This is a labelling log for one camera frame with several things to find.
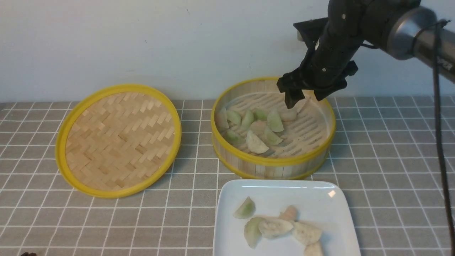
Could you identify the green dumpling in steamer centre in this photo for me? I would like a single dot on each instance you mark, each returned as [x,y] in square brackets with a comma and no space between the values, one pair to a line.
[274,121]

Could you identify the green dumpling steamer lower right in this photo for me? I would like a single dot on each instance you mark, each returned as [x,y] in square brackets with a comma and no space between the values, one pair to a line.
[271,137]

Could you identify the green dumpling on plate lower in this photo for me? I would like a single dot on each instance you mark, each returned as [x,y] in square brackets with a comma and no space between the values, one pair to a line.
[251,232]

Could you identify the white dumpling in steamer front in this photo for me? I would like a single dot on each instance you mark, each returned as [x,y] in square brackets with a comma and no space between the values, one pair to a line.
[255,144]

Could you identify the grey checked tablecloth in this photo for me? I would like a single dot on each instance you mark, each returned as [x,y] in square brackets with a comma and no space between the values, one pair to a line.
[383,158]

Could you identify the yellow-rimmed bamboo steamer lid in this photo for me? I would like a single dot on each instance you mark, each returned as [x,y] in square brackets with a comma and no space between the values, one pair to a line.
[118,141]

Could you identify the pale dumpling steamer far left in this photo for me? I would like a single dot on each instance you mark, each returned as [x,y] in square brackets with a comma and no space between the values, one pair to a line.
[222,119]

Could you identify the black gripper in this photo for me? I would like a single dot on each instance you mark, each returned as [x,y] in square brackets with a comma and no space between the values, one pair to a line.
[331,43]

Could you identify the white dumpling on plate right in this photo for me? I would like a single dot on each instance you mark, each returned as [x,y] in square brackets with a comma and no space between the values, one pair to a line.
[306,234]

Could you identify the green dumpling steamer back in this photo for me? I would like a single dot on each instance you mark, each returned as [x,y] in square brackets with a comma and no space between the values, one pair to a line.
[260,114]

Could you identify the green dumpling on plate left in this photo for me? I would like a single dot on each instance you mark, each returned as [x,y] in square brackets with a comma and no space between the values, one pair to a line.
[245,210]

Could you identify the white dumpling on plate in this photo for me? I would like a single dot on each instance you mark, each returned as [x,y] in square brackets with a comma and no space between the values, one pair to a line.
[306,234]
[273,228]

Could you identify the pink dumpling in steamer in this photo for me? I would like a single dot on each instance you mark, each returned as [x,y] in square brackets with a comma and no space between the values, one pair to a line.
[258,127]

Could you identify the green dumpling on plate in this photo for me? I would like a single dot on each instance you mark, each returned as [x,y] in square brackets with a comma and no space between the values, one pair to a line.
[245,210]
[251,232]

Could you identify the pale dumpling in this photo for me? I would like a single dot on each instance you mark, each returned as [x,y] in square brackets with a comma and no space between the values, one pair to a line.
[288,115]

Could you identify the yellow-rimmed bamboo steamer basket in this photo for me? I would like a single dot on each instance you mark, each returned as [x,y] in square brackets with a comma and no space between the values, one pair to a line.
[306,140]

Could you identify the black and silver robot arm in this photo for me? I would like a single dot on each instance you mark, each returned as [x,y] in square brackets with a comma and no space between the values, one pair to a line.
[401,28]

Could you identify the green dumpling steamer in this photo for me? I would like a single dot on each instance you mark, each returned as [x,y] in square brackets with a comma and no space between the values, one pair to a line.
[247,120]
[271,137]
[234,117]
[260,114]
[233,138]

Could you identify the pink dumpling on plate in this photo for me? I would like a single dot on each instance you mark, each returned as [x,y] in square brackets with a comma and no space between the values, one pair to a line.
[290,214]

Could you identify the white dumpling on plate centre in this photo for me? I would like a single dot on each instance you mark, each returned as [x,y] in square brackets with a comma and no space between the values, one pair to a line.
[273,228]

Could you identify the white dumpling at plate bottom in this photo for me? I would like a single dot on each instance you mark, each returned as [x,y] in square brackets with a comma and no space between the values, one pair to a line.
[314,249]

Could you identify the green dumpling steamer middle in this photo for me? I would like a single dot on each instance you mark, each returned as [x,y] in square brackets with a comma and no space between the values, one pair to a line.
[247,120]

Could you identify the green dumpling steamer front left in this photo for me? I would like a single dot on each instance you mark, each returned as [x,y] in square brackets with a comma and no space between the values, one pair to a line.
[233,138]

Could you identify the white square plate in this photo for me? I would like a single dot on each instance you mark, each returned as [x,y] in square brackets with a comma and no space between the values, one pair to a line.
[321,204]

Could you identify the green dumpling steamer upper left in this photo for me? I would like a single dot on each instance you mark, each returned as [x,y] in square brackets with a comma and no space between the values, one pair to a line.
[234,117]

